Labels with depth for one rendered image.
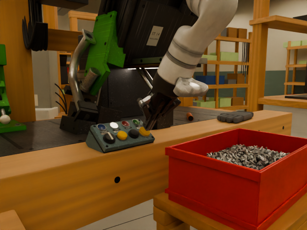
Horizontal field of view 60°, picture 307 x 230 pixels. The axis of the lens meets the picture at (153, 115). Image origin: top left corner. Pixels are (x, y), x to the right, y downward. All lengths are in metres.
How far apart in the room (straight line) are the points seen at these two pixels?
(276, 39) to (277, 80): 1.48
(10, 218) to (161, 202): 0.30
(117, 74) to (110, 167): 0.53
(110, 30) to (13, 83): 0.45
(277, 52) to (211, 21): 10.63
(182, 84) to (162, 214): 0.29
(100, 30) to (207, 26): 0.49
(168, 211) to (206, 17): 0.40
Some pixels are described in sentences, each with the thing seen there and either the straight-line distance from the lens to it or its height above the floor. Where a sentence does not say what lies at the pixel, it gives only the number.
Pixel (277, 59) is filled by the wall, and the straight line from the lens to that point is 11.09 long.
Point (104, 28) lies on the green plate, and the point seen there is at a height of 1.22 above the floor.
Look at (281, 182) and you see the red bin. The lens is 0.57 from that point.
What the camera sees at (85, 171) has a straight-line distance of 0.59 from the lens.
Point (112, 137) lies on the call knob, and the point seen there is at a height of 0.93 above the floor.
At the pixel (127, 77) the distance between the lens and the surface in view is 1.10.
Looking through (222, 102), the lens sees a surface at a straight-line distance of 7.05.
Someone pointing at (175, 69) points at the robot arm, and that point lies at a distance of 0.55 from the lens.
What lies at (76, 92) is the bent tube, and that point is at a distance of 0.89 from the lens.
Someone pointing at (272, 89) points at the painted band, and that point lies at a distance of 11.14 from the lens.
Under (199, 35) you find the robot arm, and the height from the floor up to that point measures 1.15.
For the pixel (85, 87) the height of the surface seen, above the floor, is 1.04.
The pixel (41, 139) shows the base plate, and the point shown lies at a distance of 0.79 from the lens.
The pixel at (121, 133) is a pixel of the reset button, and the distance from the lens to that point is 0.64.
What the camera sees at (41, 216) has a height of 0.81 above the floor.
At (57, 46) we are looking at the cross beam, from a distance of 1.29.
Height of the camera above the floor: 1.07
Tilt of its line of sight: 9 degrees down
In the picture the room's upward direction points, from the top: straight up
